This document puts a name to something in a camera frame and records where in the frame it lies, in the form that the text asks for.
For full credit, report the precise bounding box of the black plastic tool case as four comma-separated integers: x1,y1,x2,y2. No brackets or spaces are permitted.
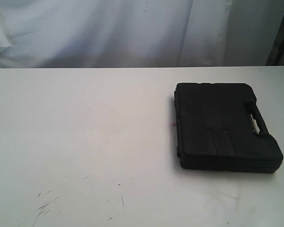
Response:
174,83,284,174

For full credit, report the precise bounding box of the white backdrop curtain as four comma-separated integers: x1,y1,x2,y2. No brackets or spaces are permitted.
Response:
0,0,284,68

